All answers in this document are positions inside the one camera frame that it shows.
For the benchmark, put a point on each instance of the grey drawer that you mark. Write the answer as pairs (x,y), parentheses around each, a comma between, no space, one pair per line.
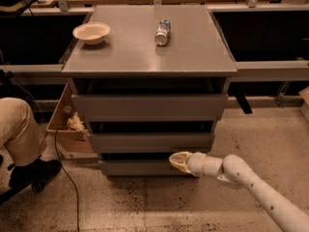
(149,142)
(149,108)
(139,168)

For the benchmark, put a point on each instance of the grey top drawer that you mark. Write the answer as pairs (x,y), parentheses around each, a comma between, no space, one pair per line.
(149,108)

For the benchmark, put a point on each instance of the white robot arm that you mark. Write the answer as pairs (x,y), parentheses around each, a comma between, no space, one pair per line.
(234,170)

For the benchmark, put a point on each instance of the person leg beige trousers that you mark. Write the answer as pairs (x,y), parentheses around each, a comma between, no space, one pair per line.
(19,132)

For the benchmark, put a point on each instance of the yellow toy in box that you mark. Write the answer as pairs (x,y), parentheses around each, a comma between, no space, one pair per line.
(74,123)

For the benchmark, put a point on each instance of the grey drawer cabinet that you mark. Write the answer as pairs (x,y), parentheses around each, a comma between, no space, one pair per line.
(129,62)

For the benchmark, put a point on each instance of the grey bottom drawer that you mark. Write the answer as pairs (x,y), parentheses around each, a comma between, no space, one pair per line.
(139,168)

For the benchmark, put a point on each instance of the silver soda can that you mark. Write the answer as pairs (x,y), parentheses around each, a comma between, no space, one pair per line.
(162,33)

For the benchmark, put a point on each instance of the wooden box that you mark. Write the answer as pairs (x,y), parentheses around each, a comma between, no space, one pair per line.
(73,144)

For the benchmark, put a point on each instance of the black shoe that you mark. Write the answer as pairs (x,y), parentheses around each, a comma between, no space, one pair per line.
(23,176)

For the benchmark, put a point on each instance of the white bowl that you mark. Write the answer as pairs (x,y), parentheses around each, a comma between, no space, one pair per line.
(91,33)

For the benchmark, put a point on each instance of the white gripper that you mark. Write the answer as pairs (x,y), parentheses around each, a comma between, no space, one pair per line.
(196,164)

